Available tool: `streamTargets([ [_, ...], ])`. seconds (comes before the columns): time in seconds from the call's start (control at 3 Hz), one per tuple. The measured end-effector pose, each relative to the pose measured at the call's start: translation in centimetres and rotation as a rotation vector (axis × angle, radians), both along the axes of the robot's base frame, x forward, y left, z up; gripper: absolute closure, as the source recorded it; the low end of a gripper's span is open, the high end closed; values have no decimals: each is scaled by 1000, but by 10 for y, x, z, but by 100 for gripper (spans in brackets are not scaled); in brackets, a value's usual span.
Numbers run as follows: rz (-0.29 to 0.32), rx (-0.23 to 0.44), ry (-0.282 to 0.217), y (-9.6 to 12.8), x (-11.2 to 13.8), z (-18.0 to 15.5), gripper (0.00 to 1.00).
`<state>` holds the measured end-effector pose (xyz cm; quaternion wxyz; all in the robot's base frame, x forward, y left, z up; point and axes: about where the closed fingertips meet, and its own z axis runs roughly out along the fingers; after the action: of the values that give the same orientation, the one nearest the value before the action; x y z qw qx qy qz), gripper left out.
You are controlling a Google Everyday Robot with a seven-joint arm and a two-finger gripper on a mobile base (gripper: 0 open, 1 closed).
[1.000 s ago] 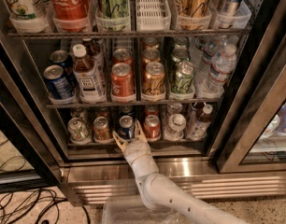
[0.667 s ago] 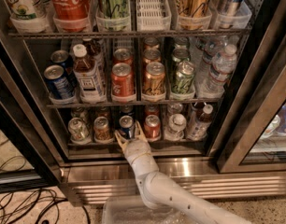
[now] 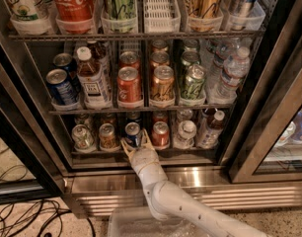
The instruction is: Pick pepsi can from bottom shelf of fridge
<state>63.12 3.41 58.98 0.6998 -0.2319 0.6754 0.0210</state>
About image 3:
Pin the clear plastic bin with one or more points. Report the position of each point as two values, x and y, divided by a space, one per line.
139 222

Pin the water bottle middle front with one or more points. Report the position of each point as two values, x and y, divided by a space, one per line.
235 68

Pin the green can middle rear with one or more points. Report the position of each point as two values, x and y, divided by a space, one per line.
191 45

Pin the clear water bottle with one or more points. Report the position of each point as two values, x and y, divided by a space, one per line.
185 114
184 137

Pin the white can behind door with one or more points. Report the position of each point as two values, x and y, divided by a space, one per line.
285 135

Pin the red coke can middle front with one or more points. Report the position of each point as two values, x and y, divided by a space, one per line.
129 85

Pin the green white can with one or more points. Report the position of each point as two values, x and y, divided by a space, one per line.
82 136
84 119

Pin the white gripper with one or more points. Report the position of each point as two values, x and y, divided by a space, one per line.
143 156

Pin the green white can bottom rear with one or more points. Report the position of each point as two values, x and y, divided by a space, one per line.
84 119

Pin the red coke can middle rear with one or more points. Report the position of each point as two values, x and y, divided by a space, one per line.
129 58

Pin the gold can middle front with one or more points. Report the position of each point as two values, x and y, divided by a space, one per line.
162 84

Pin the right glass fridge door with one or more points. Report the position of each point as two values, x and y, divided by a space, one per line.
268 103

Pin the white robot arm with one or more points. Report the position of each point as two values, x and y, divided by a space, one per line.
164 198

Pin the red coke can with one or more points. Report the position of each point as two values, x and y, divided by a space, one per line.
129 85
129 58
159 116
160 134

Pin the tea bottle bottom rear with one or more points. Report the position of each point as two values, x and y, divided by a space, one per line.
205 113

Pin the red coke can bottom rear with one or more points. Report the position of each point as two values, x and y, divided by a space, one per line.
159 116

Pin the gold can top shelf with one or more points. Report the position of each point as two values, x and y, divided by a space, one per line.
203 15

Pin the red coke can bottom front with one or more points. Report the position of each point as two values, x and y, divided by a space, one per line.
160 134

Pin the green can middle front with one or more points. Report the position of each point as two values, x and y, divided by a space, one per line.
193 82

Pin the tea bottle middle front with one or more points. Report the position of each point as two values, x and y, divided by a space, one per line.
91 77

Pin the stainless steel fridge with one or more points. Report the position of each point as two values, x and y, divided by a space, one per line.
97 183

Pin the gold can middle rear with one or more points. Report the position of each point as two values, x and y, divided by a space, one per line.
159 45

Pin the tea bottle middle rear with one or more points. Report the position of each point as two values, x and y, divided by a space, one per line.
100 55

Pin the blue pepsi can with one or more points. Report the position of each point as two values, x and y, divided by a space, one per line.
134 117
60 87
133 134
66 62

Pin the tea bottle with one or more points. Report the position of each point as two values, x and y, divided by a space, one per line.
100 55
205 113
210 130
91 77

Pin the clear water bottle bottom rear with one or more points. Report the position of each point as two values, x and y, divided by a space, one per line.
185 114

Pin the green white can bottom front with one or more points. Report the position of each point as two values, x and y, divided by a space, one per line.
82 136

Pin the orange can bottom rear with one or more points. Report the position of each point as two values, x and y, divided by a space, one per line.
109 118

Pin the left glass fridge door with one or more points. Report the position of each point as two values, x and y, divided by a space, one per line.
29 180

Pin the tea bottle bottom front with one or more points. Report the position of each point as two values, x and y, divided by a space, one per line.
210 130

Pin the blue can behind door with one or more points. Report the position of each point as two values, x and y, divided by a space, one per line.
296 137

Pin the clear water bottle bottom front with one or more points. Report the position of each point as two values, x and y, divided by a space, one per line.
184 137

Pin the glass fridge door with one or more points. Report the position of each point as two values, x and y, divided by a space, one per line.
268 103
29 180

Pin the orange can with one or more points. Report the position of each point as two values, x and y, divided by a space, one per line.
107 136
109 118

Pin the orange can bottom front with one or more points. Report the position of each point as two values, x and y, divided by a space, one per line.
107 136

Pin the water bottle middle rear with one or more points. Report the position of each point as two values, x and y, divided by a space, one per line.
208 51

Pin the green can top shelf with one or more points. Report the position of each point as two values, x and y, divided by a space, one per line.
120 13

